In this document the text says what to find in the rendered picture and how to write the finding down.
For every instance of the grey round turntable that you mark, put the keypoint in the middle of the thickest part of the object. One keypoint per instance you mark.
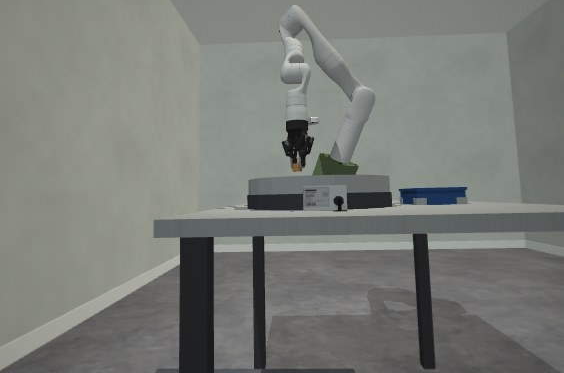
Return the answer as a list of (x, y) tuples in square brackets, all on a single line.
[(319, 192)]

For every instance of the blue plastic crate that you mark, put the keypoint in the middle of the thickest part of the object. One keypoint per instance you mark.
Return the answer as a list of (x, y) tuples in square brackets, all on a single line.
[(433, 196)]

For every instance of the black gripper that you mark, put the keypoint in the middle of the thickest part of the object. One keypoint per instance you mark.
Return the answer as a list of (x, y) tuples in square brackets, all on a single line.
[(298, 139)]

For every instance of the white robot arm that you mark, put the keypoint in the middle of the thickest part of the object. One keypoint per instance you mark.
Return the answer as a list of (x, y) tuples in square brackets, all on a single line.
[(295, 71)]

